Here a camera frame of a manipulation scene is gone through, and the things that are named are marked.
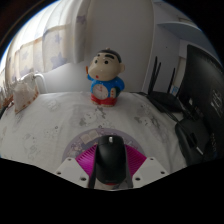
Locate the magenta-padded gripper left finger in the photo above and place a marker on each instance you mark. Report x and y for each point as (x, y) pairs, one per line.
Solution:
(75, 170)

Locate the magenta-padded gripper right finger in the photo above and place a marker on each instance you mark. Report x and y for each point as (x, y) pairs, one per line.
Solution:
(145, 170)

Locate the black computer mouse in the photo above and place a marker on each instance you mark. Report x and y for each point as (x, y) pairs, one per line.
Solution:
(111, 160)

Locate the round purple printed mouse pad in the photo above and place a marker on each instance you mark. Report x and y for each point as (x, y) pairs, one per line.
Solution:
(78, 141)

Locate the white cartoon-print tablecloth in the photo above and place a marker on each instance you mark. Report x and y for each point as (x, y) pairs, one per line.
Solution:
(43, 126)

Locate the black router with antennas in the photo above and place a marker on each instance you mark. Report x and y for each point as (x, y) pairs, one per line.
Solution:
(163, 100)

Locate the large white conch shell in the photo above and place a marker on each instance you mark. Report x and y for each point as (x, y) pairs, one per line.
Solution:
(25, 96)

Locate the cartoon boy figurine with clock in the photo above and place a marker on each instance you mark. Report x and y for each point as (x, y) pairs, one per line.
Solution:
(105, 81)

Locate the black computer monitor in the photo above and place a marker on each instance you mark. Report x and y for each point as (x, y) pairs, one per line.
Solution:
(206, 86)

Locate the white star-print curtain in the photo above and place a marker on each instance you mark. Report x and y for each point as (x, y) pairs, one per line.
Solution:
(40, 43)

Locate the white wall shelf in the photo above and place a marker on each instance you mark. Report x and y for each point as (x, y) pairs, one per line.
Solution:
(183, 28)

